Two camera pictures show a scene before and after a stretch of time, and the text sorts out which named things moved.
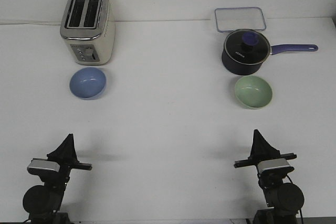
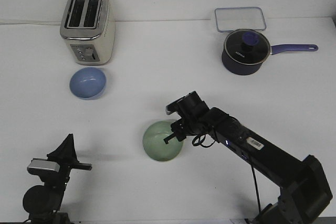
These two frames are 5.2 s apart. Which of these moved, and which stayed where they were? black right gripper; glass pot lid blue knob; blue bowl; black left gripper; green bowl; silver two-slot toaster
Moved: black right gripper; green bowl
Stayed: blue bowl; silver two-slot toaster; black left gripper; glass pot lid blue knob
